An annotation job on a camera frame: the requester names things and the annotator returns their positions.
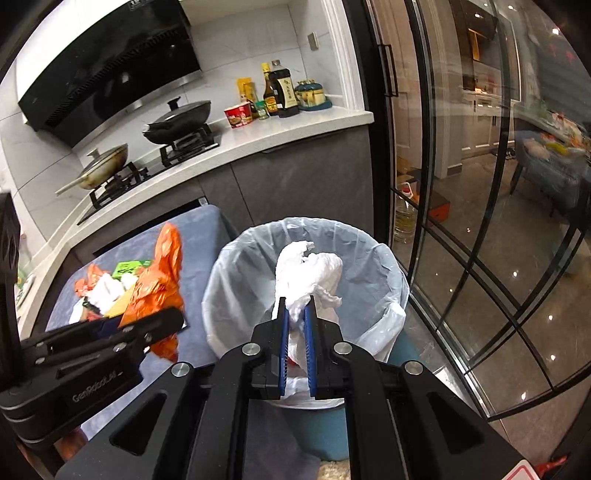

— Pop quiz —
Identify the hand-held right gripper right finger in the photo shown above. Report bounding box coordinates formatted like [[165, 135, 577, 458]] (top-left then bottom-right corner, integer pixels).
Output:
[[305, 295, 522, 480]]

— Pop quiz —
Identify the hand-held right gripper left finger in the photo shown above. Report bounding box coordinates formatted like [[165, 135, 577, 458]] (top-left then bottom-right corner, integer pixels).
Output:
[[55, 298, 291, 480]]

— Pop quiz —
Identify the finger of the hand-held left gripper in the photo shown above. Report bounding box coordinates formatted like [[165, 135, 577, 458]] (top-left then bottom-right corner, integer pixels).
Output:
[[32, 333, 153, 372], [21, 308, 184, 356]]

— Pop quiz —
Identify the orange plastic bag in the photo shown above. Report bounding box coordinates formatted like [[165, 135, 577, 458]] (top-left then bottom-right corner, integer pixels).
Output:
[[121, 223, 186, 363]]

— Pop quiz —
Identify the yellow paper packet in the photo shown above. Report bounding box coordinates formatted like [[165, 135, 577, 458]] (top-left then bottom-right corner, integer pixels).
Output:
[[104, 282, 140, 319]]

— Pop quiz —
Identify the small white tissue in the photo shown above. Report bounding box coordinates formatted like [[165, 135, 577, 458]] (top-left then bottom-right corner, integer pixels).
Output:
[[88, 273, 129, 315]]

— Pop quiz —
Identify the orange green snack packet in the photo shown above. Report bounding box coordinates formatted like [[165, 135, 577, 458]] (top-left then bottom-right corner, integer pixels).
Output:
[[112, 259, 154, 280]]

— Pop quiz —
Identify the blue trash bin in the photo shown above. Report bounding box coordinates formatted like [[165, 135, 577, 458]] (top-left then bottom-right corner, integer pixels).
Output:
[[265, 330, 422, 462]]

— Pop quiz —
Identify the small orange wrapper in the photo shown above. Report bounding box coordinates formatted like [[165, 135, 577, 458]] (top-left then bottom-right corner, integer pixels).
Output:
[[75, 264, 112, 297]]

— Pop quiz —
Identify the bin with white liner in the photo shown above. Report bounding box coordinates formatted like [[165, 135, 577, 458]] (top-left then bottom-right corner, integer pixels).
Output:
[[202, 217, 411, 408]]

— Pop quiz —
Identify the white tissue paper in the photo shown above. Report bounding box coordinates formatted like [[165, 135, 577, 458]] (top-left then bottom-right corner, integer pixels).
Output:
[[272, 240, 345, 402]]

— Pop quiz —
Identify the built-in black oven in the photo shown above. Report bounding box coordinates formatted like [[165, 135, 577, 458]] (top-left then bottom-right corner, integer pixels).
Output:
[[92, 196, 208, 257]]

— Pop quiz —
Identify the grey-blue velvet table cover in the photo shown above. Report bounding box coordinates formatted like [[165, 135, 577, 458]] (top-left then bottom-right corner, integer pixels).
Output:
[[46, 205, 242, 444]]

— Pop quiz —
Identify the cooking oil bottle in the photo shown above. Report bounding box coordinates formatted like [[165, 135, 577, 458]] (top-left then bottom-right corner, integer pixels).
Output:
[[394, 182, 419, 245]]

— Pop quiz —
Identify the beige frying pan with lid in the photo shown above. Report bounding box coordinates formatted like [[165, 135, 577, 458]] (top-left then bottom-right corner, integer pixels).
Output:
[[55, 144, 130, 197]]

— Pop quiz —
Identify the grey kitchen base cabinet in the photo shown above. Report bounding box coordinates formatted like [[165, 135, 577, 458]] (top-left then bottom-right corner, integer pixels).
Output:
[[198, 122, 376, 245]]

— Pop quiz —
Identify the black gas hob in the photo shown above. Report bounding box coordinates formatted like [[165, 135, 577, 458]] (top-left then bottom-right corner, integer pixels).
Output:
[[76, 124, 221, 226]]

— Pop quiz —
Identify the black framed glass door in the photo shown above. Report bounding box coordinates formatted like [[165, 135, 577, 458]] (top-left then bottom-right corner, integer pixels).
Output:
[[344, 0, 591, 480]]

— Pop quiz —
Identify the orange cardboard box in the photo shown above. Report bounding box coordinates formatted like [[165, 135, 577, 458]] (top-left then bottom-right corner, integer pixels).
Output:
[[427, 191, 451, 223]]

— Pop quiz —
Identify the black wok with lid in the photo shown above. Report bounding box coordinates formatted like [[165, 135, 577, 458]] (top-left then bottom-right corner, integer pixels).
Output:
[[142, 97, 212, 145]]

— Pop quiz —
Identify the red instant noodle cup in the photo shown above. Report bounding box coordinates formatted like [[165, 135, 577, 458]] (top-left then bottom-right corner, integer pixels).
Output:
[[224, 104, 254, 130]]

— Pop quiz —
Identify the brown sauce bottle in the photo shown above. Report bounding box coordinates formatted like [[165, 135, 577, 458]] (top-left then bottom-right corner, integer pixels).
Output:
[[261, 63, 280, 116]]

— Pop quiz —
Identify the black range hood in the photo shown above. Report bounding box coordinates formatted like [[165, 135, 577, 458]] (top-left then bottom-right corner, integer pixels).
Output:
[[17, 0, 204, 149]]

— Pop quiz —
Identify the spice jar set teal tray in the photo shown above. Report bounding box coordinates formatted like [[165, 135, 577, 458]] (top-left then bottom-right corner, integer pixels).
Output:
[[294, 79, 334, 113]]

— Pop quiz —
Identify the dark soy sauce bottle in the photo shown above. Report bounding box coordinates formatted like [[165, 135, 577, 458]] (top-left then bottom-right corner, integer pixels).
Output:
[[269, 59, 301, 118]]

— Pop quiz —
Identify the black door handle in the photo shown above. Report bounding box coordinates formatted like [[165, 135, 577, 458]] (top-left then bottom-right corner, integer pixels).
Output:
[[379, 44, 399, 98]]

